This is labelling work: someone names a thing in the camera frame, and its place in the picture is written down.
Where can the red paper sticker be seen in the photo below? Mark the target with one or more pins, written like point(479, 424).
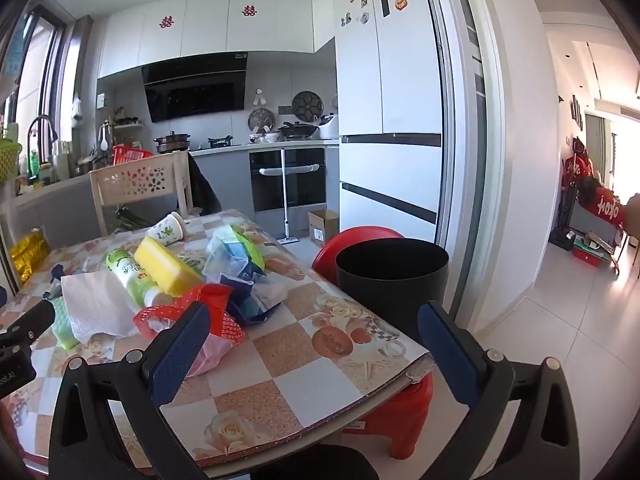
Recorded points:
point(248, 10)
point(166, 22)

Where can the black crate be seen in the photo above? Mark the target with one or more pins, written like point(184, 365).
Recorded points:
point(562, 239)

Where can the kitchen faucet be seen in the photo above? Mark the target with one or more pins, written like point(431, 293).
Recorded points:
point(42, 127)

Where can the dark blue plastic bag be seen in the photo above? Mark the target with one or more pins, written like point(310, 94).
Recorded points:
point(250, 305)

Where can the black wok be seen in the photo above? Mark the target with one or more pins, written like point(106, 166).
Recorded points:
point(297, 131)

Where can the round moulded baking pan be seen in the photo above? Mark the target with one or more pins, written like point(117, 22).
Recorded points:
point(307, 106)

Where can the green foam net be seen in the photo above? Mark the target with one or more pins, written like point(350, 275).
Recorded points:
point(62, 327)

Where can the black built-in oven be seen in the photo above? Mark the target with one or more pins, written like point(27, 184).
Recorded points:
point(295, 185)

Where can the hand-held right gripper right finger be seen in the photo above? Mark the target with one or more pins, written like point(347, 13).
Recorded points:
point(447, 350)

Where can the yellow and white sponge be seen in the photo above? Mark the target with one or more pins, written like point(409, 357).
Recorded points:
point(165, 262)

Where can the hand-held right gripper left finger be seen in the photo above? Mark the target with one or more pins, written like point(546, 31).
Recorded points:
point(177, 355)

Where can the red flat box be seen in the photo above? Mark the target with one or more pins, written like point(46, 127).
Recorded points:
point(592, 257)

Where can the red low plastic stool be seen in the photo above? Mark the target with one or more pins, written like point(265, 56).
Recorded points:
point(395, 410)

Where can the white ladle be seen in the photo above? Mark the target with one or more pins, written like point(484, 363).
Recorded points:
point(102, 142)

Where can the light green bottle white cap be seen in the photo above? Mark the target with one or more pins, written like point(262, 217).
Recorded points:
point(132, 280)

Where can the white refrigerator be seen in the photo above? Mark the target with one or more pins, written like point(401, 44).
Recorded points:
point(385, 85)

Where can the white paper towel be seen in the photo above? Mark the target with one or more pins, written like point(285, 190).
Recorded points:
point(95, 305)

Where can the black range hood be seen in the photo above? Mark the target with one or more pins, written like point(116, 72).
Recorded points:
point(195, 90)

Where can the beige perforated chair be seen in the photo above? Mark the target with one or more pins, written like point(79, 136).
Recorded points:
point(135, 180)

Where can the white rice cooker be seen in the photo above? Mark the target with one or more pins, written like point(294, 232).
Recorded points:
point(329, 127)

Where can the gold foil bag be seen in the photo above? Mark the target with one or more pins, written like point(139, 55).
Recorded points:
point(30, 255)

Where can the green plastic basket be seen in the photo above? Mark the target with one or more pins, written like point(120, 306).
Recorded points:
point(10, 160)

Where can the round patterned lid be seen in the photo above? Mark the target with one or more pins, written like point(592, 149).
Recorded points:
point(261, 120)

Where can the red printed bag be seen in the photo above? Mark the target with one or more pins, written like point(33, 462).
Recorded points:
point(607, 207)

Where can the sliding door frame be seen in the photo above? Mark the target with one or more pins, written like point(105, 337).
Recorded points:
point(470, 135)

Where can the green onions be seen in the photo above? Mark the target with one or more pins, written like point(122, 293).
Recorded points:
point(130, 217)

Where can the clear plastic bag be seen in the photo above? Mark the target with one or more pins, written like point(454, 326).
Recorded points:
point(225, 255)

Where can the white and green paper cup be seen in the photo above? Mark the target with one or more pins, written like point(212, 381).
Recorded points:
point(167, 230)

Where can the gas stove burner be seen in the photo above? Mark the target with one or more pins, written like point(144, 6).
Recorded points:
point(220, 141)

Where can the red plastic bag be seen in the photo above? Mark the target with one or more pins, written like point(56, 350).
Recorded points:
point(215, 305)

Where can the red plastic basket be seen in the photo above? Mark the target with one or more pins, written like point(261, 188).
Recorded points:
point(130, 154)

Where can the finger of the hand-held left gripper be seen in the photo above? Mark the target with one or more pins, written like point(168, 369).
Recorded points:
point(30, 320)

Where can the cardboard box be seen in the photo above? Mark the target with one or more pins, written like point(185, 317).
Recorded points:
point(322, 227)

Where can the white wall cabinets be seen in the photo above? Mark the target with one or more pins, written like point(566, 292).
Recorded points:
point(200, 25)

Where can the steamer pot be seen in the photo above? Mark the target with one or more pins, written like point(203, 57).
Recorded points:
point(172, 142)

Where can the black trash bin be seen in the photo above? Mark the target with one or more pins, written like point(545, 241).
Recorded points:
point(390, 290)

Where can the black cloth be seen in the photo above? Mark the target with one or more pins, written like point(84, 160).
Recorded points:
point(205, 190)

